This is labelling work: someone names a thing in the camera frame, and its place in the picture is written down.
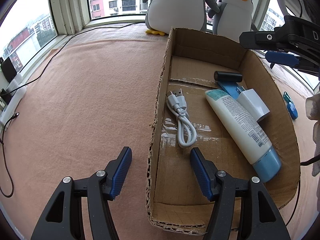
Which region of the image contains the blue round tape measure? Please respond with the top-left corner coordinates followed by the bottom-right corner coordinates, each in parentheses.
top-left (287, 102), bottom-right (298, 120)

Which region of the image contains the black cylinder device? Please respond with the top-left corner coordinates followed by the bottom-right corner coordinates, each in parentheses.
top-left (214, 71), bottom-right (243, 83)

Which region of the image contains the white power adapter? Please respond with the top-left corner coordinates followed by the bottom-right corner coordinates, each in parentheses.
top-left (236, 87), bottom-right (270, 122)

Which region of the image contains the white USB cable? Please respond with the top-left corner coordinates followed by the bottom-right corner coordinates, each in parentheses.
top-left (165, 87), bottom-right (198, 149)

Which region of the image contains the light blue card device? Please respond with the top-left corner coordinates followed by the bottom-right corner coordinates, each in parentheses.
top-left (217, 81), bottom-right (245, 100)

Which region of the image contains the white gloved hand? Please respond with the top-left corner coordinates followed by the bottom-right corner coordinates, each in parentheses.
top-left (305, 93), bottom-right (320, 178)

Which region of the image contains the teal clothes peg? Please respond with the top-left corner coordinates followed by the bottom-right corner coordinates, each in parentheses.
top-left (283, 92), bottom-right (294, 104)

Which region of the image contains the small penguin plush toy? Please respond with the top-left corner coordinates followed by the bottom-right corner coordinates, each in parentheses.
top-left (208, 0), bottom-right (257, 42)

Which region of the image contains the white blue lotion tube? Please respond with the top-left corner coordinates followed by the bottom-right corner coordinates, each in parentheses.
top-left (205, 89), bottom-right (281, 183)

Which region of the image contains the brown cardboard box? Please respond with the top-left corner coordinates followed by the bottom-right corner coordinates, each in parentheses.
top-left (146, 28), bottom-right (300, 235)

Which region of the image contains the large penguin plush toy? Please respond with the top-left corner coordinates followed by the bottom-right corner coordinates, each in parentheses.
top-left (142, 0), bottom-right (220, 36)

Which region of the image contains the pink blanket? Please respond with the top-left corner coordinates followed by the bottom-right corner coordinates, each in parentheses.
top-left (1, 35), bottom-right (319, 239)

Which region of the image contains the white power strip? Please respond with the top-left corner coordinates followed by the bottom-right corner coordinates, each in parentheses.
top-left (1, 73), bottom-right (27, 126)

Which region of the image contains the black charger plug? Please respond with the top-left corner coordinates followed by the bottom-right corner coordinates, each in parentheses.
top-left (1, 57), bottom-right (17, 83)

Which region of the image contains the black power cable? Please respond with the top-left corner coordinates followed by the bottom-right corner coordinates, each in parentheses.
top-left (0, 21), bottom-right (146, 98)

